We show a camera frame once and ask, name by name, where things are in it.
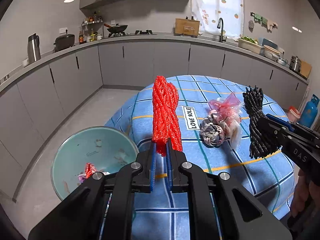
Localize black mesh net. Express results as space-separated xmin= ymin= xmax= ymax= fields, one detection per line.
xmin=242 ymin=85 xmax=282 ymax=159

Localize red mesh net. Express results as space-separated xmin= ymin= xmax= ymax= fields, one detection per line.
xmin=152 ymin=76 xmax=182 ymax=157

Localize red plastic bag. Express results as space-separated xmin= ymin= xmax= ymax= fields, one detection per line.
xmin=85 ymin=163 xmax=97 ymax=179

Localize purple snack wrapper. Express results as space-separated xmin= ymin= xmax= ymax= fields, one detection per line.
xmin=78 ymin=173 xmax=87 ymax=184

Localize teal trash bin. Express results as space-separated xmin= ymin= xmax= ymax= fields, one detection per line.
xmin=51 ymin=126 xmax=139 ymax=200

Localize black kitchen faucet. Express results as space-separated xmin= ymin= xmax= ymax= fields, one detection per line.
xmin=217 ymin=18 xmax=226 ymax=43

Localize person's right hand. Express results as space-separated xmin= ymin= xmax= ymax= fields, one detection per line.
xmin=290 ymin=169 xmax=320 ymax=217

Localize white bucket red lid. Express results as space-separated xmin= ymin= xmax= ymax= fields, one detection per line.
xmin=287 ymin=106 xmax=301 ymax=123

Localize blue gas cylinder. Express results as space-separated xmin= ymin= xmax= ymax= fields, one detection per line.
xmin=299 ymin=94 xmax=319 ymax=128

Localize crumpled grey white wrapper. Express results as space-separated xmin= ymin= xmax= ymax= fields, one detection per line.
xmin=200 ymin=113 xmax=230 ymax=147

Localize blue plaid tablecloth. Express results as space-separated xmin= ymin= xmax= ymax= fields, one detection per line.
xmin=106 ymin=75 xmax=296 ymax=239

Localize clear pink plastic bag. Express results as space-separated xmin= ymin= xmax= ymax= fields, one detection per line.
xmin=209 ymin=92 xmax=243 ymax=149

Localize wooden cutting board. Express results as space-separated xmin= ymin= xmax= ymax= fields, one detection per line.
xmin=300 ymin=61 xmax=312 ymax=79

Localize stacked steel pot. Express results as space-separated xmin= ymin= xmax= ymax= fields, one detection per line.
xmin=290 ymin=56 xmax=302 ymax=73

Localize white bowls stack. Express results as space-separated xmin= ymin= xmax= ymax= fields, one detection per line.
xmin=263 ymin=45 xmax=280 ymax=61

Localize white basin with vegetables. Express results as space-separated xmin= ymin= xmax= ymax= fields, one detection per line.
xmin=238 ymin=36 xmax=262 ymax=54

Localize gas stove burner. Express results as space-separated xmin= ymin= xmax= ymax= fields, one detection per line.
xmin=135 ymin=30 xmax=153 ymax=35

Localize wooden knife block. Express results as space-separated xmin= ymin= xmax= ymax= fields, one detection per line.
xmin=174 ymin=18 xmax=200 ymax=36

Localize black wok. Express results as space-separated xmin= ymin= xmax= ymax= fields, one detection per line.
xmin=104 ymin=23 xmax=127 ymax=34

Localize grey base cabinets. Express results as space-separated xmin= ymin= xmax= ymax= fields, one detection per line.
xmin=1 ymin=36 xmax=308 ymax=198

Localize spice rack with bottles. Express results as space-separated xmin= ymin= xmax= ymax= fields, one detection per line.
xmin=78 ymin=11 xmax=105 ymax=44

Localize white patterned window curtain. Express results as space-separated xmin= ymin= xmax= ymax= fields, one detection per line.
xmin=190 ymin=0 xmax=244 ymax=39

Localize black rice cooker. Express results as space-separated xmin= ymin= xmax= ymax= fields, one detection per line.
xmin=54 ymin=30 xmax=75 ymax=52

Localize steel thermos kettle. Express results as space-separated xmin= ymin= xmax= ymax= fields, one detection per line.
xmin=27 ymin=33 xmax=41 ymax=64

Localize hanging cloths on wall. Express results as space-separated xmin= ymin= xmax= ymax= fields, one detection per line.
xmin=248 ymin=12 xmax=278 ymax=32

